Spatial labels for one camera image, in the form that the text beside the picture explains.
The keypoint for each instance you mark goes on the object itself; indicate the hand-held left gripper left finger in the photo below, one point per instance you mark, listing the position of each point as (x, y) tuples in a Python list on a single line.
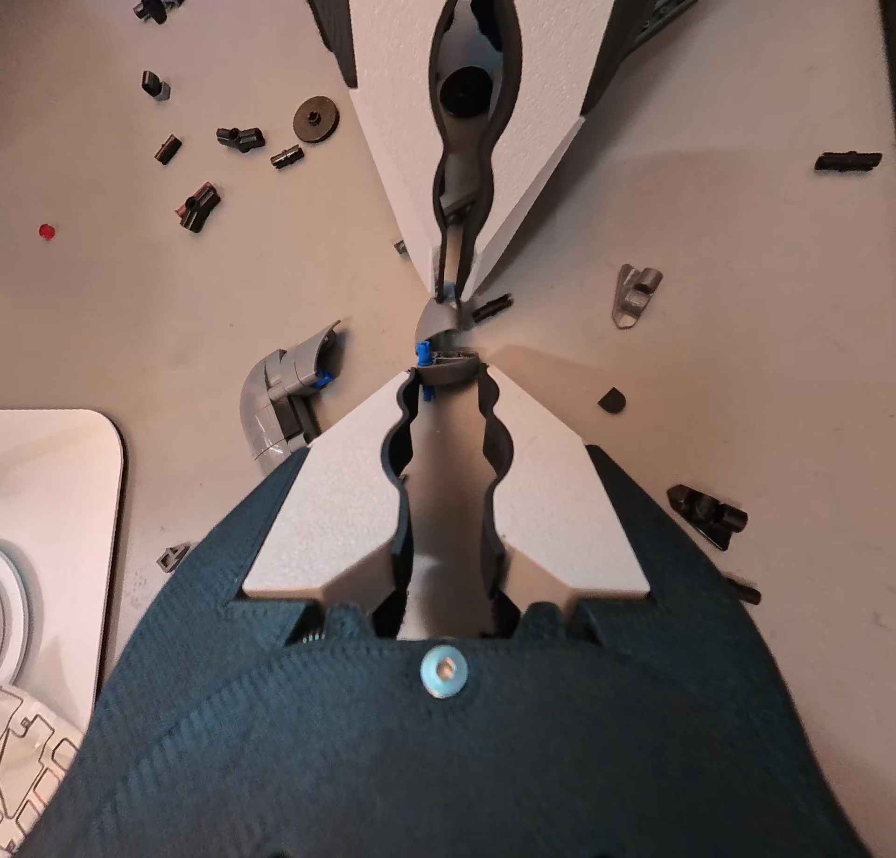
[(322, 522)]

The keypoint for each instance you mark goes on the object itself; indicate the black lego axle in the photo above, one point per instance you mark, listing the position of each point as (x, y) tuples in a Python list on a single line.
[(847, 161)]

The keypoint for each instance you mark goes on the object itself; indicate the black and red lego connector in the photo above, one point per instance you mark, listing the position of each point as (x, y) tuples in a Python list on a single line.
[(198, 207)]

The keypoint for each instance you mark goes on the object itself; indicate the black and grey lego clip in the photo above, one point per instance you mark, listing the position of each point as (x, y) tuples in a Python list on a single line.
[(152, 85)]

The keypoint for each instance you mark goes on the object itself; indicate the small black rounded lego tile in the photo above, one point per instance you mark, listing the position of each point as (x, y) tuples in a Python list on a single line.
[(612, 401)]

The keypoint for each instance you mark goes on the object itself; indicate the long black lego pin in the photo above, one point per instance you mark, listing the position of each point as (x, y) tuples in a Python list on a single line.
[(745, 592)]

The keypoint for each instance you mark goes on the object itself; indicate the black lego wedge piece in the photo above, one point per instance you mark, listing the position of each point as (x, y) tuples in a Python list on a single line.
[(707, 511)]

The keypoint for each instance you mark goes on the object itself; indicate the small grey open lego piece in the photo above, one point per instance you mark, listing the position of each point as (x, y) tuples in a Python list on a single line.
[(166, 557)]

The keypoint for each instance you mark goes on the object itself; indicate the white book stand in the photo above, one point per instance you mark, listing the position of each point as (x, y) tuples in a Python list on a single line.
[(63, 487)]

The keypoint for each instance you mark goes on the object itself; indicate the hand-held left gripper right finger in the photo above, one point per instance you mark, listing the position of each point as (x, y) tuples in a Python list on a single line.
[(567, 522)]

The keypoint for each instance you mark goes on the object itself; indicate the grey curved lego assembly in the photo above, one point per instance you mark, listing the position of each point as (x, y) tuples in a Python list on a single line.
[(266, 396)]

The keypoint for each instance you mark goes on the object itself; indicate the black grey lego connector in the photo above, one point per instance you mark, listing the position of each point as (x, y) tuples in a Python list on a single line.
[(157, 5)]

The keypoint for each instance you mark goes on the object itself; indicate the lego sticker sheet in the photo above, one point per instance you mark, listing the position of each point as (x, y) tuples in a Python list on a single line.
[(28, 767)]

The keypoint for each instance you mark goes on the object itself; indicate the light grey curved lego panel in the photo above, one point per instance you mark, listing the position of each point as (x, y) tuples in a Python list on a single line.
[(437, 322)]

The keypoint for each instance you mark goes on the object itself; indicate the grey liftarm with blue pin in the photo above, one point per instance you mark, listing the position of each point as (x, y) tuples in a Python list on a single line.
[(451, 371)]

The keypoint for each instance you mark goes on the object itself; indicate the grey lego wedge piece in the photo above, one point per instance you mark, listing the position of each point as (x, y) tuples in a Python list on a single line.
[(633, 298)]

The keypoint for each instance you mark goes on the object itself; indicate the black round lego disc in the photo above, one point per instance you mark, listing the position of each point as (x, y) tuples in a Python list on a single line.
[(316, 120)]

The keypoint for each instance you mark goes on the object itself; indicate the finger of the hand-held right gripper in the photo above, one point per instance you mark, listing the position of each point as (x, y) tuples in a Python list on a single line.
[(553, 46), (392, 46)]

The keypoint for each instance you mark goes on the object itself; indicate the short black lego pin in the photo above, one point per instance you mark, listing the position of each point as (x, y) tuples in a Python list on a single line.
[(168, 150), (492, 310), (287, 157)]

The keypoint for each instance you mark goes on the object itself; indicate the black angled lego connector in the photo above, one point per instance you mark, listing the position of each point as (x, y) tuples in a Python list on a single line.
[(241, 138)]

